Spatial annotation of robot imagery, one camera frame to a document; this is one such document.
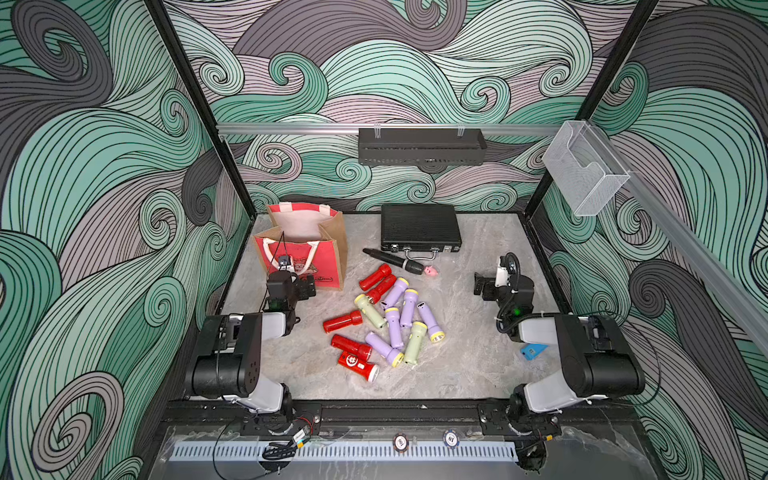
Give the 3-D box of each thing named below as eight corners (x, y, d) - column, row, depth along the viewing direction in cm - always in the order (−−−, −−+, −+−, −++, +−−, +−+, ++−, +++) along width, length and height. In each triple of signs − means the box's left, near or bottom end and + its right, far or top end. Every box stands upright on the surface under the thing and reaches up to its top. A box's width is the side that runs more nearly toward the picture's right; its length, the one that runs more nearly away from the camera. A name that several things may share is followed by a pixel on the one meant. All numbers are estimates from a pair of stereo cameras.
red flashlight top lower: (365, 298, 97) (365, 294, 94) (389, 276, 102) (390, 272, 100) (373, 304, 95) (372, 300, 93) (397, 282, 101) (397, 277, 98)
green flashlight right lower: (401, 361, 83) (402, 358, 81) (413, 323, 91) (413, 319, 89) (417, 367, 82) (418, 364, 80) (427, 328, 90) (428, 324, 88)
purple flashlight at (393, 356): (363, 342, 87) (363, 338, 85) (371, 332, 89) (371, 328, 87) (396, 369, 82) (397, 366, 80) (404, 359, 84) (405, 355, 82)
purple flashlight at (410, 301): (398, 325, 90) (399, 322, 88) (405, 292, 98) (405, 288, 96) (413, 328, 90) (414, 325, 88) (418, 295, 97) (419, 291, 95)
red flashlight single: (325, 333, 89) (323, 329, 87) (323, 322, 92) (321, 318, 89) (363, 323, 91) (362, 319, 89) (360, 313, 94) (360, 309, 91)
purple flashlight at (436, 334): (434, 345, 87) (435, 341, 85) (413, 309, 95) (414, 304, 92) (444, 340, 88) (446, 336, 86) (423, 304, 96) (424, 300, 93)
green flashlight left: (378, 331, 89) (378, 327, 87) (353, 302, 96) (353, 298, 94) (388, 323, 91) (388, 319, 89) (363, 295, 97) (363, 291, 96)
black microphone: (363, 254, 109) (363, 249, 107) (366, 248, 110) (366, 244, 108) (421, 276, 102) (422, 271, 100) (424, 270, 104) (425, 265, 102)
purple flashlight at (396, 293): (380, 307, 94) (380, 303, 92) (399, 279, 101) (399, 275, 99) (391, 313, 93) (392, 309, 91) (409, 285, 100) (410, 280, 98)
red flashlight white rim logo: (336, 364, 83) (334, 360, 81) (342, 352, 86) (341, 347, 83) (374, 384, 80) (374, 380, 77) (380, 370, 82) (380, 366, 80)
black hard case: (380, 257, 109) (380, 245, 103) (380, 208, 126) (380, 195, 120) (459, 257, 109) (464, 245, 103) (448, 208, 126) (451, 195, 120)
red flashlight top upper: (364, 292, 99) (364, 289, 97) (357, 285, 101) (357, 281, 99) (392, 272, 104) (393, 269, 102) (385, 265, 106) (386, 262, 104)
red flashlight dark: (329, 346, 87) (328, 342, 85) (334, 337, 89) (332, 332, 86) (369, 360, 84) (368, 356, 82) (372, 350, 86) (372, 346, 84)
